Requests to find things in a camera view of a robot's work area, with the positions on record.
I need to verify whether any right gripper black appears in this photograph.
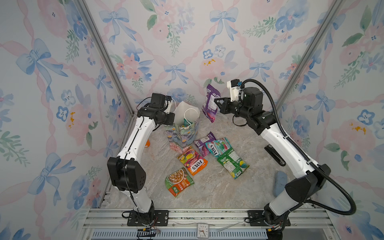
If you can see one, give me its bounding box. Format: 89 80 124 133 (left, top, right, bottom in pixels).
213 98 252 123

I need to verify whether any small white clock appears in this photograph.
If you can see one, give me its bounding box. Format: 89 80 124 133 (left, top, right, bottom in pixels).
197 223 210 240

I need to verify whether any orange Fox's lemon candy packet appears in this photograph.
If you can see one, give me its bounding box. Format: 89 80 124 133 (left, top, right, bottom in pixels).
178 147 208 176

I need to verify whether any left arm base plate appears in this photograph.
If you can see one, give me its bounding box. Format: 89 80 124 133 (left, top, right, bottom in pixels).
127 210 170 227

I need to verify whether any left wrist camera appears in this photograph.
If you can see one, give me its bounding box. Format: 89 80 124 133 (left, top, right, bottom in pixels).
149 93 172 114

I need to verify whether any green Fox's spring tea packet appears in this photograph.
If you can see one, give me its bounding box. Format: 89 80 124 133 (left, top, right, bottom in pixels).
218 148 250 179

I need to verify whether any black corrugated cable conduit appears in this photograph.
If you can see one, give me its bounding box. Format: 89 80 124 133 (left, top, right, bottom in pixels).
239 78 357 216

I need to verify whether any purple candy packet rear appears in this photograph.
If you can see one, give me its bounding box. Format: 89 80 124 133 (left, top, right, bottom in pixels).
194 132 216 157

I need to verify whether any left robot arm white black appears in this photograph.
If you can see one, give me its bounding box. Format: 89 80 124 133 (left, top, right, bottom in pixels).
107 101 175 226

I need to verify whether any black stapler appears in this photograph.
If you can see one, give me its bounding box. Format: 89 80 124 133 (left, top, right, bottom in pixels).
265 145 286 167

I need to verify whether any aluminium frame rail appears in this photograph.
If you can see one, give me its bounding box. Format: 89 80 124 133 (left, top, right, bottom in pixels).
78 209 340 240

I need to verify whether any orange bottle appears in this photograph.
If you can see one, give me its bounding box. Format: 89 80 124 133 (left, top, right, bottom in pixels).
145 140 151 148

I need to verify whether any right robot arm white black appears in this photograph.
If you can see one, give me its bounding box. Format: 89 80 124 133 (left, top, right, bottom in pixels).
214 87 331 240

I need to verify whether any purple Fox's candy packet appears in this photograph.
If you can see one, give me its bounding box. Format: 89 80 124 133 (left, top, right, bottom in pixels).
202 84 221 123

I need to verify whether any orange green noodle packet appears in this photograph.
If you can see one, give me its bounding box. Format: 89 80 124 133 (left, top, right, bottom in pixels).
165 168 195 197

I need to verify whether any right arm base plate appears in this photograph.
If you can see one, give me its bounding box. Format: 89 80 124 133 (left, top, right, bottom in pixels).
244 210 291 228

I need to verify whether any floral paper gift bag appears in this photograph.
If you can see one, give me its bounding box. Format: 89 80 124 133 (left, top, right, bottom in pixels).
165 102 200 154

